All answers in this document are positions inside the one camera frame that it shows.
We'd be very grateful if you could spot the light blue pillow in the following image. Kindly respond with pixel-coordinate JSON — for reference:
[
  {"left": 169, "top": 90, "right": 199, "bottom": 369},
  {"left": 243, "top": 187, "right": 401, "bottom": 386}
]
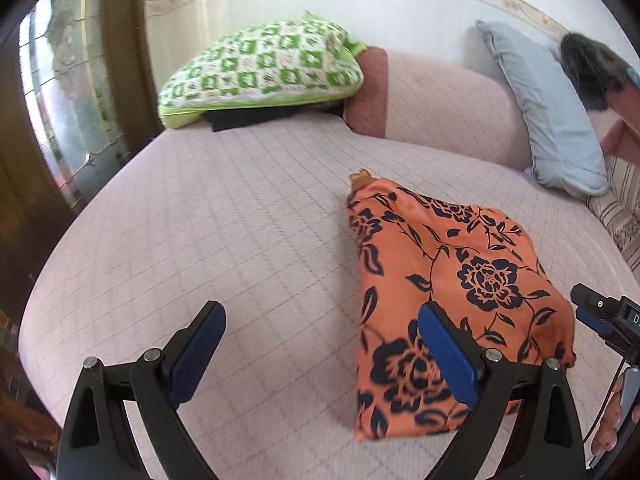
[{"left": 476, "top": 21, "right": 610, "bottom": 200}]

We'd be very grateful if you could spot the person right hand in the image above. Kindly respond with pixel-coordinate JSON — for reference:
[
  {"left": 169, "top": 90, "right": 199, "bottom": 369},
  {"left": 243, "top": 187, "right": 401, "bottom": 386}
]
[{"left": 591, "top": 377, "right": 623, "bottom": 455}]

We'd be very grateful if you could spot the orange black floral blouse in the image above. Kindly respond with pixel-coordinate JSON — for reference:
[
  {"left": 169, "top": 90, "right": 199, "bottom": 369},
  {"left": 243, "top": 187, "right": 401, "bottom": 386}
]
[{"left": 347, "top": 171, "right": 576, "bottom": 440}]

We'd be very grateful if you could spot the pink quilted bolster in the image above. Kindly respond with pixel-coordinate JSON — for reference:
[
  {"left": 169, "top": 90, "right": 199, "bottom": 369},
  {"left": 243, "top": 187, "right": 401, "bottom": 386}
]
[{"left": 343, "top": 47, "right": 532, "bottom": 170}]

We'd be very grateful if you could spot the green white patterned pillow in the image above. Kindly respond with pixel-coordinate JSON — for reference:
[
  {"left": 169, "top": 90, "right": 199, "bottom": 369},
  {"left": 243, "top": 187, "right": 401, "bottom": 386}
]
[{"left": 157, "top": 12, "right": 367, "bottom": 129}]

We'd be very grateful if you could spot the wooden door with stained glass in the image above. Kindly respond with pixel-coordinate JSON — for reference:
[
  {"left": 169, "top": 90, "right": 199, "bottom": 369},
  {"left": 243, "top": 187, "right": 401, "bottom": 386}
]
[{"left": 1, "top": 0, "right": 162, "bottom": 318}]

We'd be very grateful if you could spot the black folded cloth under pillow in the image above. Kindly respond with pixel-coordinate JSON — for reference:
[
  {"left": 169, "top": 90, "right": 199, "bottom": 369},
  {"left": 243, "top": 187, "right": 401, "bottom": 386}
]
[{"left": 201, "top": 101, "right": 345, "bottom": 132}]

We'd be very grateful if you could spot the striped floral cushion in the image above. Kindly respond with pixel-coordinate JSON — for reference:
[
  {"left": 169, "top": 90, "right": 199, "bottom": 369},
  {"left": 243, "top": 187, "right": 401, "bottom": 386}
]
[{"left": 587, "top": 155, "right": 640, "bottom": 281}]

